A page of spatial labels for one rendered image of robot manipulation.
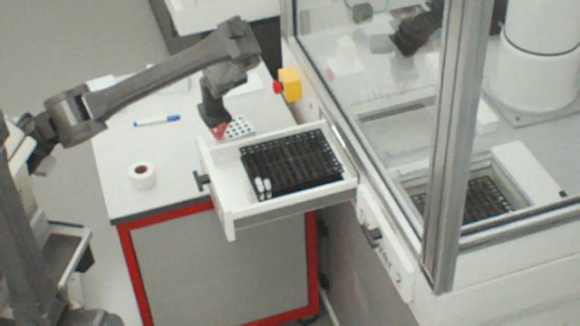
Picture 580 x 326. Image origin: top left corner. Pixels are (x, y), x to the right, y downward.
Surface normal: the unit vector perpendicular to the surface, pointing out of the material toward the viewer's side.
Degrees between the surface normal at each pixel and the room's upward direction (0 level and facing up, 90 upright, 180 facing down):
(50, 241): 0
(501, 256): 90
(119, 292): 0
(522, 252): 90
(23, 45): 0
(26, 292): 81
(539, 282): 90
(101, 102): 48
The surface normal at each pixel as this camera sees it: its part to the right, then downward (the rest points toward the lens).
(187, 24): 0.32, 0.63
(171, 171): -0.04, -0.74
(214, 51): -0.04, 0.01
